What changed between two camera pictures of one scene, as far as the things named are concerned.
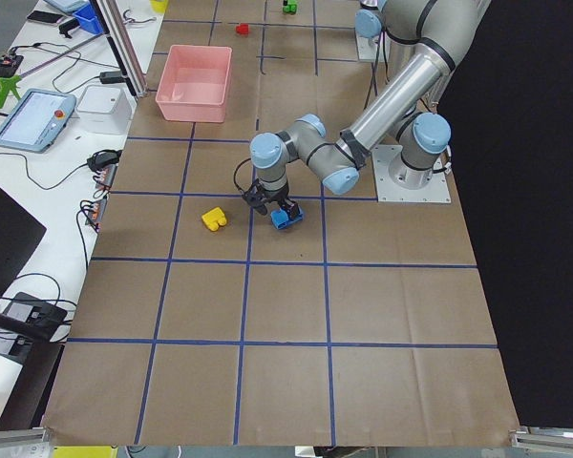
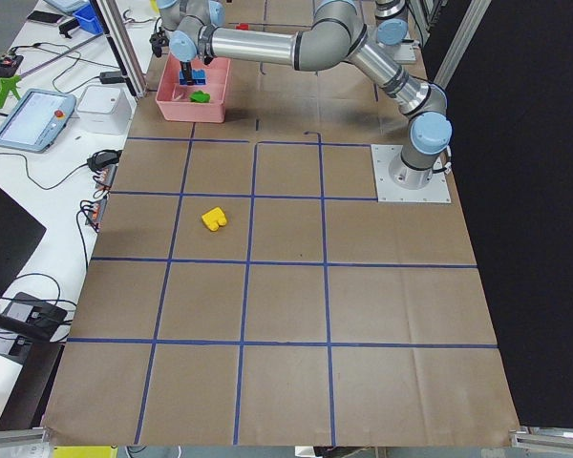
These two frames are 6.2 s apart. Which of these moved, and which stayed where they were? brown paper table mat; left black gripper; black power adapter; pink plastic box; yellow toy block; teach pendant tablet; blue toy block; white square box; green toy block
Moved: green toy block; left black gripper; blue toy block
Stayed: brown paper table mat; black power adapter; pink plastic box; white square box; yellow toy block; teach pendant tablet
